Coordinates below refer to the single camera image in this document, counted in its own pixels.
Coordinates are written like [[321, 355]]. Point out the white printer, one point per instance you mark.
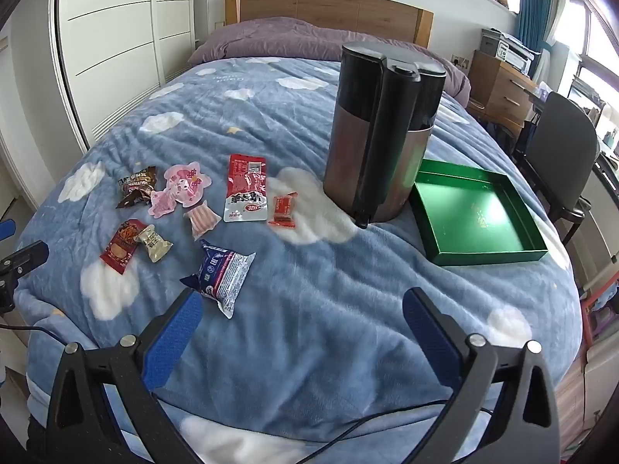
[[512, 55]]

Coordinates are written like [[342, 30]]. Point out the small beige snack packet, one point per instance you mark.
[[154, 244]]

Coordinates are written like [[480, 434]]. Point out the large red snack packet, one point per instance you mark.
[[244, 183]]

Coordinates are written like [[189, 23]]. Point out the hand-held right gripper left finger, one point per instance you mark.
[[174, 333]]

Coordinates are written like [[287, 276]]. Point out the pink striped sausage packet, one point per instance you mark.
[[203, 220]]

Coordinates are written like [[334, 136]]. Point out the blue curtain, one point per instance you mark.
[[532, 0]]

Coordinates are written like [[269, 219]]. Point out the black chair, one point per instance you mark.
[[566, 154]]

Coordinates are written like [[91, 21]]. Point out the wooden nightstand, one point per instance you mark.
[[498, 87]]

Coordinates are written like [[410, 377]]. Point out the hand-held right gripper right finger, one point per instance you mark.
[[430, 333]]

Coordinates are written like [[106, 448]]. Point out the green tray box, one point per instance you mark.
[[474, 212]]

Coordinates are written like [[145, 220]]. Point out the small red candy packet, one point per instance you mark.
[[283, 210]]

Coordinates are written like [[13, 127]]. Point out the pink cartoon snack packet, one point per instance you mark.
[[179, 186]]

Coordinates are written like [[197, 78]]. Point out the wall socket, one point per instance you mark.
[[462, 62]]

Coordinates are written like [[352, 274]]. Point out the red and brown snack packet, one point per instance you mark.
[[121, 246]]

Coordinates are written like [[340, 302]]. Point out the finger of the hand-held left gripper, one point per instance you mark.
[[26, 257], [6, 229]]

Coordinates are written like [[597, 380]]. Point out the blue cloud print blanket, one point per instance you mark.
[[314, 299]]

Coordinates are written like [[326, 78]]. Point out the blue and white snack packet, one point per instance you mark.
[[222, 270]]

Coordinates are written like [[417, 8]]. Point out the purple pillow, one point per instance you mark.
[[271, 38]]

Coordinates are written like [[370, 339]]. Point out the wooden headboard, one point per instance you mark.
[[314, 7]]

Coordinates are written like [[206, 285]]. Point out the white wardrobe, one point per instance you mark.
[[111, 34]]

